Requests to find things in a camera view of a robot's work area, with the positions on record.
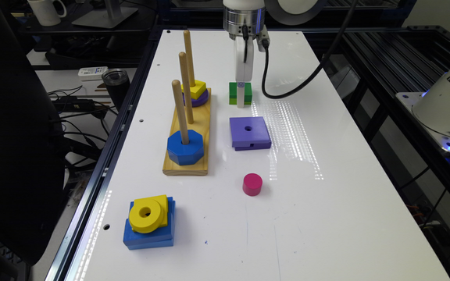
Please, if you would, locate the blue square block top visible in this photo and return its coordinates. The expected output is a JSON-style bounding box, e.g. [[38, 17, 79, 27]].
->
[[123, 197, 175, 247]]

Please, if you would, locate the purple round block on peg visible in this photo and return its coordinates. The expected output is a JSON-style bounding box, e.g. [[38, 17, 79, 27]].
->
[[191, 90, 209, 108]]

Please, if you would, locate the dark green square block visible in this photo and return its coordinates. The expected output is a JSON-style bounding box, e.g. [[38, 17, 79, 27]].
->
[[229, 82, 252, 98]]

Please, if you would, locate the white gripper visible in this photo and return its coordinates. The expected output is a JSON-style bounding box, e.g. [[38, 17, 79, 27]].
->
[[234, 37, 255, 108]]

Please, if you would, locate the wooden peg base board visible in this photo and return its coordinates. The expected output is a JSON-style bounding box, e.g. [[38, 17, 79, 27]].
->
[[162, 87, 212, 176]]

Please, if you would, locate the blue square block bottom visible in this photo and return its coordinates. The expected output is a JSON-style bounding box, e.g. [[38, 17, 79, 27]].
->
[[123, 231, 173, 250]]

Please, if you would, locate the front wooden peg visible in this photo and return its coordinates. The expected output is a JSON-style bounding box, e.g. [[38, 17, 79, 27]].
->
[[171, 80, 190, 145]]

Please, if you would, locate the magenta cylinder block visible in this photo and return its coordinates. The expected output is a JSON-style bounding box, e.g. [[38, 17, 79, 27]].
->
[[242, 173, 263, 197]]

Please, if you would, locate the small yellow block on peg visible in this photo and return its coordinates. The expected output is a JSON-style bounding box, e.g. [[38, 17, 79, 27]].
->
[[189, 80, 206, 100]]

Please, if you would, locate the white remote device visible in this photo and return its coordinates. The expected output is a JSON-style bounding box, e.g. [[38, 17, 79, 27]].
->
[[77, 66, 109, 81]]

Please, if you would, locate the white mug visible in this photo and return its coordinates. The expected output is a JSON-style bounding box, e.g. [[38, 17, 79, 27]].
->
[[27, 0, 67, 27]]

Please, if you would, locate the yellow square block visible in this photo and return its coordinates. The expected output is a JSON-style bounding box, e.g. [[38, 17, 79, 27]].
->
[[141, 195, 168, 230]]

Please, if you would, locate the blue octagon block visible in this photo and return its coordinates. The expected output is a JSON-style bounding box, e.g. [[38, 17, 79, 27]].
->
[[167, 130, 204, 165]]

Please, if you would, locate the wooden peg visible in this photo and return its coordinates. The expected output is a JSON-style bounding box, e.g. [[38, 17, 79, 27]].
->
[[184, 30, 195, 87], [171, 80, 190, 145], [179, 52, 194, 124]]

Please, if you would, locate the black tumbler cup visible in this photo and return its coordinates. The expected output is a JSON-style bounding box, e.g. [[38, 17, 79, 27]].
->
[[102, 69, 130, 110]]

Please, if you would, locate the purple square block top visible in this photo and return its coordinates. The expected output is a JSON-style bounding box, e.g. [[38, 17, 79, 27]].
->
[[230, 116, 272, 151]]

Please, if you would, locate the black office chair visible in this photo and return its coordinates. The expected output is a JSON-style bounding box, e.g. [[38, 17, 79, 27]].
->
[[0, 8, 65, 265]]

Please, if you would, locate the blue square block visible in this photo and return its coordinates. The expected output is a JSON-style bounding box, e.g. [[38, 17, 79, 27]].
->
[[123, 231, 173, 250], [123, 197, 175, 247]]

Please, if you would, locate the middle wooden peg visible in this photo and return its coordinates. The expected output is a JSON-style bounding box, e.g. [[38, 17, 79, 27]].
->
[[179, 52, 194, 124]]

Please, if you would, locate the rear wooden peg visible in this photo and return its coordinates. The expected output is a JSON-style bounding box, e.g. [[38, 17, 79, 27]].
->
[[184, 30, 195, 87]]

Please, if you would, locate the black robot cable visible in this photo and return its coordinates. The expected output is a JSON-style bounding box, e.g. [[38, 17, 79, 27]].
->
[[261, 0, 361, 100]]

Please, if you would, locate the grey monitor stand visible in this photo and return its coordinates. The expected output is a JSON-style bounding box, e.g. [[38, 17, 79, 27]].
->
[[72, 0, 138, 29]]

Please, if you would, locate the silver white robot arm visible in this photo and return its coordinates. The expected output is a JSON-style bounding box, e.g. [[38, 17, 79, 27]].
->
[[223, 0, 265, 108]]

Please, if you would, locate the yellow ring block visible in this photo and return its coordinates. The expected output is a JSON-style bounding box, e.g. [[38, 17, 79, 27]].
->
[[128, 198, 163, 233]]

